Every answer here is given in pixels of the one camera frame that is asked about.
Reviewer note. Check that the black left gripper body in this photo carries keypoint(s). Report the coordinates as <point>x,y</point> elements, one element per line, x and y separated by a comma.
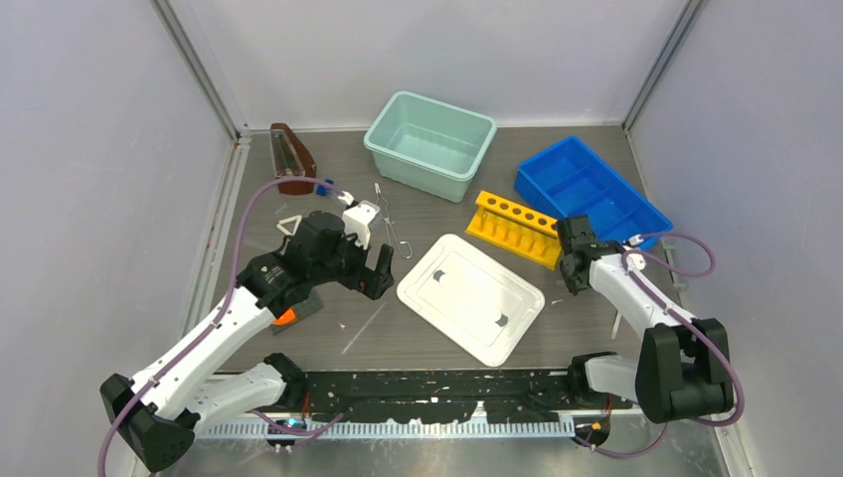
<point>348,265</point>

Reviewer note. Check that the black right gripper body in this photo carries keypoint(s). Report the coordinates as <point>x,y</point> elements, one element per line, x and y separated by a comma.
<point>574,283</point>

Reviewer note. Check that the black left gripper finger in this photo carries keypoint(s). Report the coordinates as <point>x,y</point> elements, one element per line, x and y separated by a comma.
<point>383,267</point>
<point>374,283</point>

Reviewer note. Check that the clear plastic pipette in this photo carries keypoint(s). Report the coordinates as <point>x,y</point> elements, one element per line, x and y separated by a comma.
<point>615,325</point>

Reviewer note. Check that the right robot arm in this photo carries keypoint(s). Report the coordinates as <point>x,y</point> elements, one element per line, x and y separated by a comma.
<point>683,370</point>

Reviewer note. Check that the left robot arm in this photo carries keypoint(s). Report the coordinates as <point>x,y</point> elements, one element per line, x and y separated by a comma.
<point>162,409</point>

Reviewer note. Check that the metal crucible tongs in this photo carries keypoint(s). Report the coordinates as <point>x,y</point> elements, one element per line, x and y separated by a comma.
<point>402,247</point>

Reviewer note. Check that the white clay triangle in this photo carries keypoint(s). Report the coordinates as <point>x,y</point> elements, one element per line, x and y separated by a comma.
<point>289,226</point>

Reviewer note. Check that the grey brick plate orange piece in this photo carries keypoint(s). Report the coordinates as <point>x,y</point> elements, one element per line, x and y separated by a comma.
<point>299,311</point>

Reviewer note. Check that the blue divided plastic tray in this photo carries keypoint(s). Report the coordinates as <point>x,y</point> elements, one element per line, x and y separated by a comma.
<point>569,179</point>

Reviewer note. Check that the yellow test tube rack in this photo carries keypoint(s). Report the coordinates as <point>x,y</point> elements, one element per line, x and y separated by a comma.
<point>516,228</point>

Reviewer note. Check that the white plastic bin lid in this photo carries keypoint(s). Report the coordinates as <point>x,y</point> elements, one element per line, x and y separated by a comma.
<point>481,305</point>

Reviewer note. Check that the brown wooden metronome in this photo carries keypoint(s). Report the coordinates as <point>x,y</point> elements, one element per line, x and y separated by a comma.
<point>290,157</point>

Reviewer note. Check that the mint green plastic bin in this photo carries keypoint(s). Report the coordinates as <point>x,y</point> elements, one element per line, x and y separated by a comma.
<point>430,145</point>

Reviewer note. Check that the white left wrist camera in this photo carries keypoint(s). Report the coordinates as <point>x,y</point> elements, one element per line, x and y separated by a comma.
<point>359,220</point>

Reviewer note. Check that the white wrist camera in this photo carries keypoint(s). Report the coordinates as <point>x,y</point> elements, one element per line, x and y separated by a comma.
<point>635,260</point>
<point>359,220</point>

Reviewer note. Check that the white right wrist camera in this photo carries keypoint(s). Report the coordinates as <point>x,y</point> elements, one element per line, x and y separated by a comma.
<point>635,260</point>

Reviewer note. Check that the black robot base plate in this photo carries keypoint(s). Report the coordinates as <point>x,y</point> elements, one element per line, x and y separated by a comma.
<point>441,398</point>

